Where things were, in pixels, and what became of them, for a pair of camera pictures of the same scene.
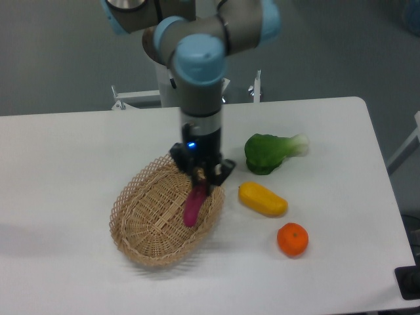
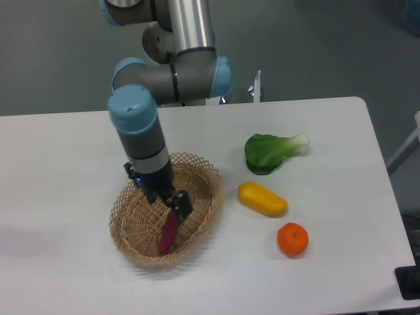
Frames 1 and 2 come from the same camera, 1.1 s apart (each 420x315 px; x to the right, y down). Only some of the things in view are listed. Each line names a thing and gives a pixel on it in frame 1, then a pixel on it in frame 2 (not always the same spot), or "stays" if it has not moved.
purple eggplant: [193, 204] -> [169, 232]
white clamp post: [256, 94] stays
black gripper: [203, 148] -> [157, 185]
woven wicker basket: [147, 224] stays
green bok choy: [264, 153] stays
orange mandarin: [293, 239] stays
